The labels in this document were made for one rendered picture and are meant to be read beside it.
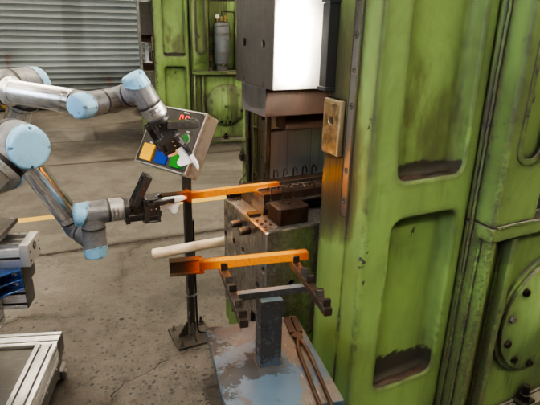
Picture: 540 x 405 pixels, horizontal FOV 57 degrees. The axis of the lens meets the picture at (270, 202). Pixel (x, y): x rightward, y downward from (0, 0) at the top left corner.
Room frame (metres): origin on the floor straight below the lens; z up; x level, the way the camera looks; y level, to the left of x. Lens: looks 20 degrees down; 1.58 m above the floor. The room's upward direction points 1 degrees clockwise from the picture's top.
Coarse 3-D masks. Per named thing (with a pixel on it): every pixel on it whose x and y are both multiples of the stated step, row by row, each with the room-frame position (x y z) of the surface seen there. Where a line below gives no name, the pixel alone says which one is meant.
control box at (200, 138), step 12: (168, 108) 2.24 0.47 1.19; (180, 108) 2.20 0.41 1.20; (204, 120) 2.08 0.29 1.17; (216, 120) 2.14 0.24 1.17; (180, 132) 2.12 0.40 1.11; (192, 132) 2.08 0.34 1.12; (204, 132) 2.08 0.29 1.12; (156, 144) 2.16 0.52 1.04; (192, 144) 2.05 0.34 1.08; (204, 144) 2.08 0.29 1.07; (204, 156) 2.07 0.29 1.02; (156, 168) 2.19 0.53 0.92; (168, 168) 2.05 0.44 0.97; (192, 168) 2.02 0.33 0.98
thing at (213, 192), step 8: (248, 184) 1.72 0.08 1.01; (256, 184) 1.73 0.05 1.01; (264, 184) 1.73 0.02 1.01; (272, 184) 1.75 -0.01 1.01; (176, 192) 1.59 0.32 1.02; (184, 192) 1.60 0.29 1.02; (192, 192) 1.61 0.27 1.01; (200, 192) 1.62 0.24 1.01; (208, 192) 1.63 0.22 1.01; (216, 192) 1.64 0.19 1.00; (224, 192) 1.66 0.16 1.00; (232, 192) 1.67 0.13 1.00; (240, 192) 1.69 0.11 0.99; (184, 200) 1.59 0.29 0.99
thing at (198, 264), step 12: (264, 252) 1.29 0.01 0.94; (276, 252) 1.30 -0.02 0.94; (288, 252) 1.30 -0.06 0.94; (300, 252) 1.30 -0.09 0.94; (180, 264) 1.21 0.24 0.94; (192, 264) 1.22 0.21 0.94; (204, 264) 1.22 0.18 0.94; (216, 264) 1.23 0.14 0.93; (228, 264) 1.24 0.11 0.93; (240, 264) 1.25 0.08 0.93; (252, 264) 1.26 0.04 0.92
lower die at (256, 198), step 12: (264, 180) 1.87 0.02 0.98; (276, 180) 1.84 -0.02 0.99; (288, 180) 1.82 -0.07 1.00; (252, 192) 1.74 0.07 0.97; (264, 192) 1.69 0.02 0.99; (276, 192) 1.69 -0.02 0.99; (288, 192) 1.71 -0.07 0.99; (300, 192) 1.73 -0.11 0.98; (312, 192) 1.75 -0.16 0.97; (252, 204) 1.74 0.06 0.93; (264, 204) 1.66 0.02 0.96; (312, 204) 1.75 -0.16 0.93
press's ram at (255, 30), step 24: (240, 0) 1.84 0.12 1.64; (264, 0) 1.68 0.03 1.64; (288, 0) 1.64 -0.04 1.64; (312, 0) 1.67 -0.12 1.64; (240, 24) 1.84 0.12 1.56; (264, 24) 1.67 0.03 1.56; (288, 24) 1.64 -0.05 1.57; (312, 24) 1.68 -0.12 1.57; (240, 48) 1.84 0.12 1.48; (264, 48) 1.67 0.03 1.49; (288, 48) 1.64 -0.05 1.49; (312, 48) 1.68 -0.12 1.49; (240, 72) 1.84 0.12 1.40; (264, 72) 1.67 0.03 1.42; (288, 72) 1.64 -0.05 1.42; (312, 72) 1.68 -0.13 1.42
